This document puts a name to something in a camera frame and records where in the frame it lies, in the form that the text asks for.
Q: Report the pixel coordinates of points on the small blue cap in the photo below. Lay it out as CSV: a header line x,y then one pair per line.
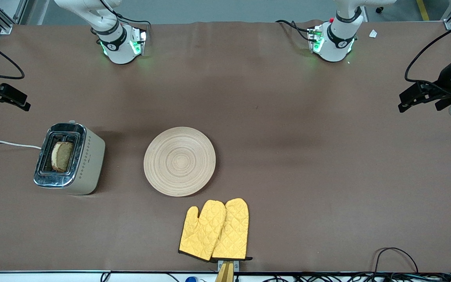
x,y
191,279

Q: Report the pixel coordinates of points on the black caster wheel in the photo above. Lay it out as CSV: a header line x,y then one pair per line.
x,y
379,9

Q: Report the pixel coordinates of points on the round wooden plate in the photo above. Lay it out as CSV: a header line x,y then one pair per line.
x,y
179,161

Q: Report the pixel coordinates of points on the small metal bracket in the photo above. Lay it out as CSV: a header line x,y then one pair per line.
x,y
236,265

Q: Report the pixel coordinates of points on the small white paper scrap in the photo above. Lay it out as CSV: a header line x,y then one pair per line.
x,y
373,33

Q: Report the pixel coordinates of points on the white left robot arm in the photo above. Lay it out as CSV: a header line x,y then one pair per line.
x,y
337,41

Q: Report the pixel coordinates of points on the cream and chrome toaster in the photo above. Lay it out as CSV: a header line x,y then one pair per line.
x,y
88,164

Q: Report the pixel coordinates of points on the brown table cover sheet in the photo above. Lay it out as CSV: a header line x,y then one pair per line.
x,y
249,98

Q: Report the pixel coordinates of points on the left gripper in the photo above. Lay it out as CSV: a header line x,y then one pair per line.
x,y
443,86

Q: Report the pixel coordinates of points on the yellow quilted oven mitt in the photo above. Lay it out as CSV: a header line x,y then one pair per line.
x,y
235,231
202,231

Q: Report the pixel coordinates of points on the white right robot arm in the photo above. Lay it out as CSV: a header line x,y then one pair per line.
x,y
118,47

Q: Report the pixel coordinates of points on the brown bread toast slice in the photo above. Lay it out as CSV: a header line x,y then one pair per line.
x,y
63,156

